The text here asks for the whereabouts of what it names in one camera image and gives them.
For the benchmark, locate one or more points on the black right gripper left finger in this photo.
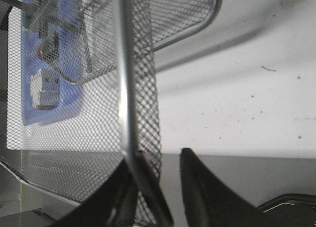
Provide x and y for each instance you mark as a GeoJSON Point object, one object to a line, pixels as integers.
{"type": "Point", "coordinates": [114, 203]}

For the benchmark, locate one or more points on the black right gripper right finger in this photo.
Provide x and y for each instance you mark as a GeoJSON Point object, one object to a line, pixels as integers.
{"type": "Point", "coordinates": [208, 202]}

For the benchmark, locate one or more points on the silver mesh tray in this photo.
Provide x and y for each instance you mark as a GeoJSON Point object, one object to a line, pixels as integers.
{"type": "Point", "coordinates": [118, 116]}
{"type": "Point", "coordinates": [166, 22]}

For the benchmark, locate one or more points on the white circuit breaker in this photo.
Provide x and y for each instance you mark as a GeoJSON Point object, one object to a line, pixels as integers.
{"type": "Point", "coordinates": [45, 89]}

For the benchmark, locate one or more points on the silver mesh bottom tray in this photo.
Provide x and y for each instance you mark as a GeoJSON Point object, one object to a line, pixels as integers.
{"type": "Point", "coordinates": [166, 22]}

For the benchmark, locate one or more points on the blue plastic tray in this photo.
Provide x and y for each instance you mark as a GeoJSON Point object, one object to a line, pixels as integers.
{"type": "Point", "coordinates": [66, 17]}

